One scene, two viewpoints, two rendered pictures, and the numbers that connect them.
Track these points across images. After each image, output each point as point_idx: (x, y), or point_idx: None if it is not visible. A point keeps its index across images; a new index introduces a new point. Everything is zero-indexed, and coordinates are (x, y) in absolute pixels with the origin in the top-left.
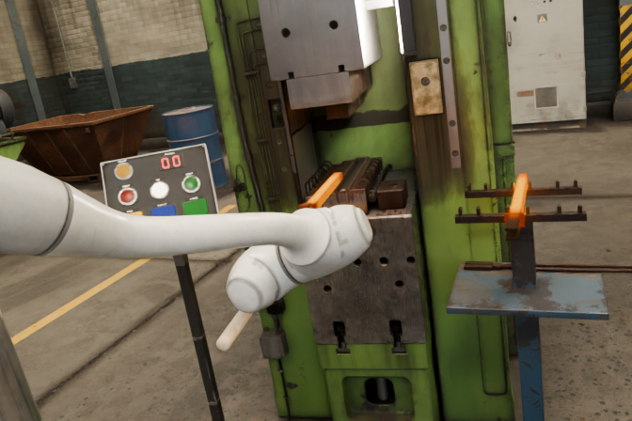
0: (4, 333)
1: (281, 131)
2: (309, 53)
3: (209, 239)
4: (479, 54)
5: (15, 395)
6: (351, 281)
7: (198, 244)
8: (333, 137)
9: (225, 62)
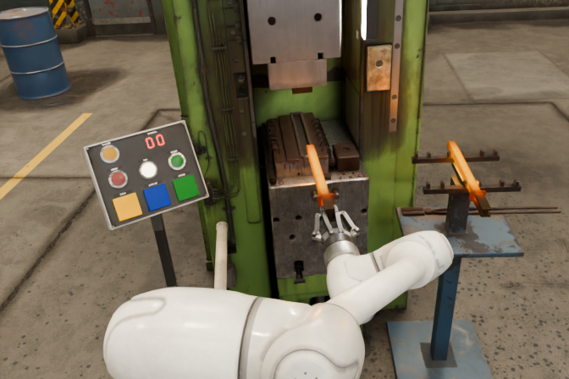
0: None
1: (245, 101)
2: (293, 41)
3: (387, 301)
4: (422, 42)
5: None
6: (312, 230)
7: (381, 308)
8: (267, 93)
9: (192, 36)
